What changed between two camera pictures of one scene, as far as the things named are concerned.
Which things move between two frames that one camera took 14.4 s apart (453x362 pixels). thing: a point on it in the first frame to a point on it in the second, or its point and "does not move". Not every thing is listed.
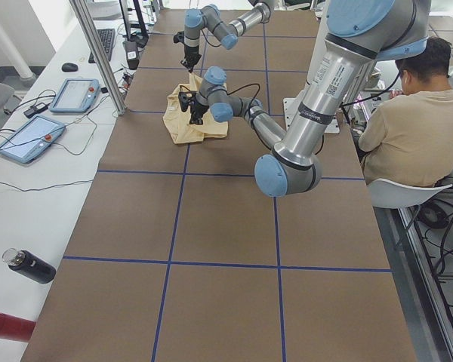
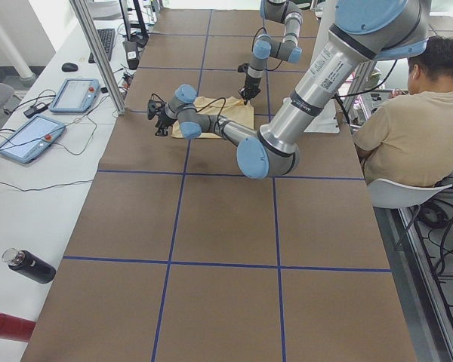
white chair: [385, 194] does not move
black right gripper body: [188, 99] to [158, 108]
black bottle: [29, 265] does not move
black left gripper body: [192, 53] to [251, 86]
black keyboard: [106, 38] does not move
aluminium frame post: [96, 50] does not move
